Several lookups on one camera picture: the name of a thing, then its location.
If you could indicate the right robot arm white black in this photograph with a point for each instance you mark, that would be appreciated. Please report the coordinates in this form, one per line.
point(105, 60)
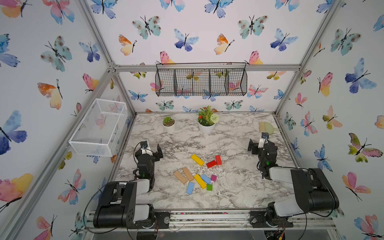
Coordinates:
point(312, 190)

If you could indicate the yellow block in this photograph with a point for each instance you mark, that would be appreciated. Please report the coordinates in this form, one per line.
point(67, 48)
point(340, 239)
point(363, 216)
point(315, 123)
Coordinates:
point(199, 161)
point(200, 181)

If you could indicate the small green potted plant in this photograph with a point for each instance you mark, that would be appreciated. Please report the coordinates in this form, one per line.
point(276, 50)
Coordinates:
point(169, 124)

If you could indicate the white mesh wall basket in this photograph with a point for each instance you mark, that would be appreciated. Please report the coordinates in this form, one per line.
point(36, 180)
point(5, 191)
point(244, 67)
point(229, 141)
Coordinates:
point(98, 132)

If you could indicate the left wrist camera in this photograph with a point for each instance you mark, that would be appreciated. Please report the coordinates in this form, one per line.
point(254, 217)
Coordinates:
point(144, 145)

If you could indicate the natural wood block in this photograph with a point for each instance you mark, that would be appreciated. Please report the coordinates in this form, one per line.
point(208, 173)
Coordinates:
point(188, 174)
point(180, 177)

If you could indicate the light blue block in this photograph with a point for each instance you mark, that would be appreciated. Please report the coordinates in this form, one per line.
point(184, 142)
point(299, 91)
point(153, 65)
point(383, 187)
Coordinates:
point(206, 179)
point(190, 188)

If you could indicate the red block long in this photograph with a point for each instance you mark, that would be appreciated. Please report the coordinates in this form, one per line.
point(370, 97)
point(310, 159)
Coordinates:
point(211, 164)

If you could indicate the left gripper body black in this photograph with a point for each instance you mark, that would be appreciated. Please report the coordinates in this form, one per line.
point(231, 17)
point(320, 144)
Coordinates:
point(155, 157)

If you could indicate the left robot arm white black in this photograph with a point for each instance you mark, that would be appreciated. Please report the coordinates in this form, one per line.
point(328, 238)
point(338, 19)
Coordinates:
point(118, 207)

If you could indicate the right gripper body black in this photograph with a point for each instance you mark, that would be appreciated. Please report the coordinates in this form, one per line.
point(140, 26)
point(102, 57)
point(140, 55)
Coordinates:
point(259, 152)

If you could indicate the red block short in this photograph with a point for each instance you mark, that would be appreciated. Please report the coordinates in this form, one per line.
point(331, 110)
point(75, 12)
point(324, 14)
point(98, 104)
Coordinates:
point(218, 160)

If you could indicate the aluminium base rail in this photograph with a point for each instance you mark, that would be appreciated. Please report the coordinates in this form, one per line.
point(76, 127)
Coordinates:
point(232, 219)

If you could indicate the flowering potted plant white pot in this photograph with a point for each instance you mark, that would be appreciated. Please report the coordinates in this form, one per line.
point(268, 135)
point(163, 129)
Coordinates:
point(207, 119)

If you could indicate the black wire wall basket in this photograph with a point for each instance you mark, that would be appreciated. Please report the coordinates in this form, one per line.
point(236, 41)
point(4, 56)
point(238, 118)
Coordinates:
point(201, 79)

